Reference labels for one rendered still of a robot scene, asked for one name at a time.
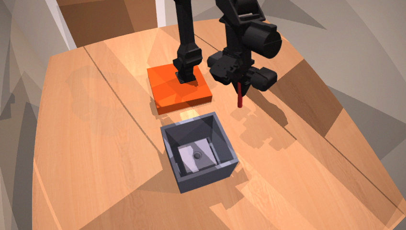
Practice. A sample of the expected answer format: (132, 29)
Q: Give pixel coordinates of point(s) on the red peg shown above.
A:
(239, 96)

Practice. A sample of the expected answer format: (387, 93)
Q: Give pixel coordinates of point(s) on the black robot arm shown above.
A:
(246, 31)

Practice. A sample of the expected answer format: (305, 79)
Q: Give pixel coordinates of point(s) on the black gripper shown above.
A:
(261, 79)

